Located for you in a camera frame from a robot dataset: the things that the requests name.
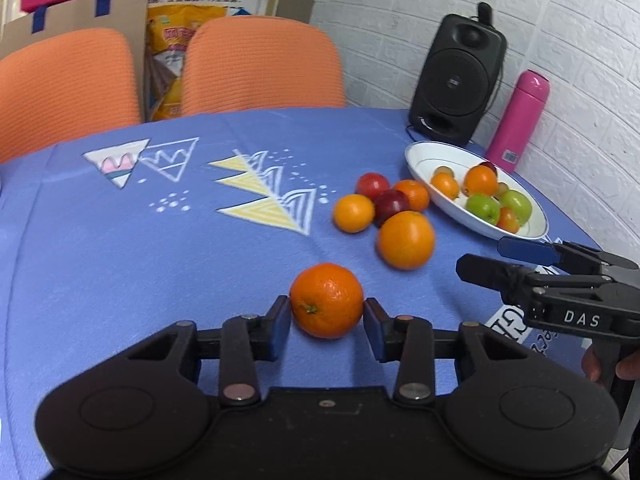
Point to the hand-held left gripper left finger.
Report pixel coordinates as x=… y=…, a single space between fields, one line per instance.
x=279 y=327

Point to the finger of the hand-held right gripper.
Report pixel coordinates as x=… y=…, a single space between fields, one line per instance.
x=490 y=275
x=525 y=250

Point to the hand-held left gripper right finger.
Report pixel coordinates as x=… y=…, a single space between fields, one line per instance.
x=376 y=330

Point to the red yellow plum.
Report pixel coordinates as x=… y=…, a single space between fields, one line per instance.
x=507 y=221

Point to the green apple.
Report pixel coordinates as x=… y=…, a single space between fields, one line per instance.
x=482 y=209
x=516 y=204

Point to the brown kiwi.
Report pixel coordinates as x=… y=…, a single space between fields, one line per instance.
x=443 y=170
x=501 y=189

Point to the white plate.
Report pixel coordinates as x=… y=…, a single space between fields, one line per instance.
x=425 y=157

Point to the person's right hand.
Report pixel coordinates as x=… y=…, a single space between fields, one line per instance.
x=592 y=367

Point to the pink bottle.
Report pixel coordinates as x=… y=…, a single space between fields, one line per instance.
x=517 y=120

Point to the blue printed tablecloth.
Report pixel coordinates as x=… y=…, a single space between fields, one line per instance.
x=150 y=270

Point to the black speaker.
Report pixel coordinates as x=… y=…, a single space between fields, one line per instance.
x=457 y=80

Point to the black microphone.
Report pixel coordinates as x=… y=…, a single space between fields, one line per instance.
x=485 y=12

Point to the orange chair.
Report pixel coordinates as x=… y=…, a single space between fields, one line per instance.
x=65 y=90
x=260 y=65

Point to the yellow snack bag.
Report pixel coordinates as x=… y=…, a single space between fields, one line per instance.
x=165 y=25

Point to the brown cardboard board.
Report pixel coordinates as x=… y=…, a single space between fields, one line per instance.
x=125 y=15

